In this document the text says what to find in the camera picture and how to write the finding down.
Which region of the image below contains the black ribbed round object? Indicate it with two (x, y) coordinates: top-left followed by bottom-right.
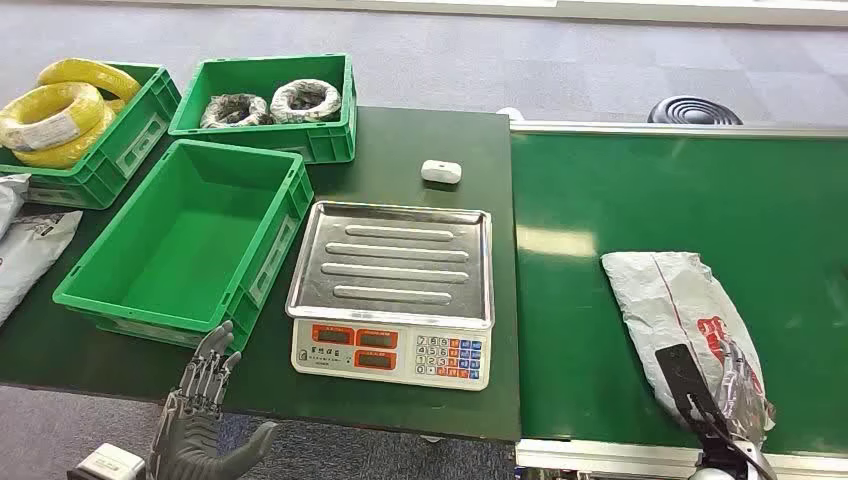
(647, 95), (744, 126)

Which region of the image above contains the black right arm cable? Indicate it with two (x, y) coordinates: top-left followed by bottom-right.
(687, 393), (778, 480)

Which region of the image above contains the green crate with grey coils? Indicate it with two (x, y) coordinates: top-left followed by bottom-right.
(168, 53), (358, 166)

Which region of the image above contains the yellow wire coil with label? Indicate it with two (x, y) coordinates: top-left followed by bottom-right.
(0, 82), (108, 153)

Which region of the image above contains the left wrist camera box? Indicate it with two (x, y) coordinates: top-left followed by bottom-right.
(66, 443), (146, 480)

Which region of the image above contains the green crate with yellow coils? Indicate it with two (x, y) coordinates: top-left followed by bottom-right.
(0, 62), (183, 211)

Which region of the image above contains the grey wrapped wire coil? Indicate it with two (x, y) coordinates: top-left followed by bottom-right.
(269, 78), (344, 126)
(199, 93), (274, 130)

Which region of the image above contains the aluminium conveyor frame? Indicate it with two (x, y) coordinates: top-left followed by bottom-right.
(508, 120), (848, 480)

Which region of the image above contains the large empty green crate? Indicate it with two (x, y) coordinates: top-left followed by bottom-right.
(52, 139), (315, 353)

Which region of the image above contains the grey mailer with black print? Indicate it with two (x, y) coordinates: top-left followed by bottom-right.
(0, 209), (85, 327)

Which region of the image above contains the white crumpled mailer bag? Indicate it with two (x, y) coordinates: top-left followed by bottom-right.
(0, 173), (32, 240)

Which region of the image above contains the green conveyor belt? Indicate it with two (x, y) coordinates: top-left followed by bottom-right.
(510, 131), (848, 458)

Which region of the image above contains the white package with red print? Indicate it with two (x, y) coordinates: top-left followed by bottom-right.
(600, 250), (777, 433)

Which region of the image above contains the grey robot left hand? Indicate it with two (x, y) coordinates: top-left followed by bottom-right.
(145, 321), (280, 480)

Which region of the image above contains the small white rounded device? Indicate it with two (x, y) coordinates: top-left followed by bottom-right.
(420, 159), (464, 186)

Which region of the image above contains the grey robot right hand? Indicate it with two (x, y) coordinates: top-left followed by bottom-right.
(717, 337), (778, 446)

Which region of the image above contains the white electronic scale steel pan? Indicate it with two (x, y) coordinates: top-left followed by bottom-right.
(284, 200), (497, 393)

